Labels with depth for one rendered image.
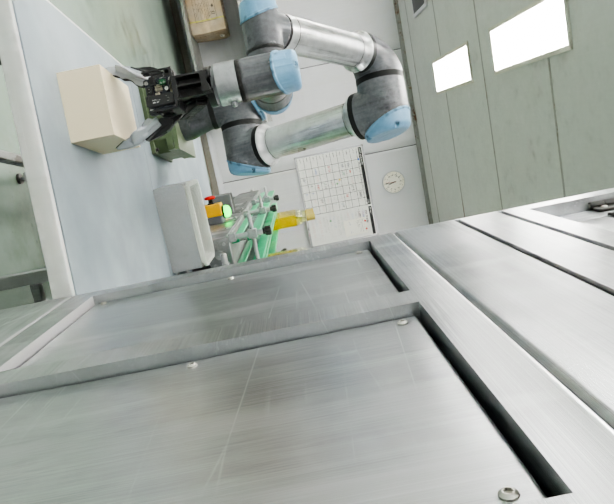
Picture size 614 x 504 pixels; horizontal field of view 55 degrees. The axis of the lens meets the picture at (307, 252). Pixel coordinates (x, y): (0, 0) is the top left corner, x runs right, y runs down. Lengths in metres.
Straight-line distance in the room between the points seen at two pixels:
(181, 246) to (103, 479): 1.21
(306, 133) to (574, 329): 1.19
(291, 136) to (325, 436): 1.27
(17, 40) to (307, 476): 0.84
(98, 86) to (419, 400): 0.85
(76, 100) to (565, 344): 0.90
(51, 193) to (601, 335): 0.79
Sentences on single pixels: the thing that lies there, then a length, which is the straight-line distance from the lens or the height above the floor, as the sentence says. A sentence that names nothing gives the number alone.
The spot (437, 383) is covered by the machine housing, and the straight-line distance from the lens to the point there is 0.40.
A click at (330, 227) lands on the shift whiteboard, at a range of 7.77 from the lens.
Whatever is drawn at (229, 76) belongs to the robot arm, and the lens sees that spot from 1.07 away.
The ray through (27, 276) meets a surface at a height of 0.23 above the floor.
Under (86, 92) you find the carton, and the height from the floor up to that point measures 0.79.
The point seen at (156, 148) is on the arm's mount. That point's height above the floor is 0.76.
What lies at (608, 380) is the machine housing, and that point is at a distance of 0.36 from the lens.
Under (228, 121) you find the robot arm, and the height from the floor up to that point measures 0.96.
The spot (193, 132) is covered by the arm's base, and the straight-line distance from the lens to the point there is 1.70.
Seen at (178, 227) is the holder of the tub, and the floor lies 0.79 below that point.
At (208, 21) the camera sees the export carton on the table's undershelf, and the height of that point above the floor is 0.47.
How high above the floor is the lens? 1.12
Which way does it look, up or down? 1 degrees down
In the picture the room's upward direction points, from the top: 79 degrees clockwise
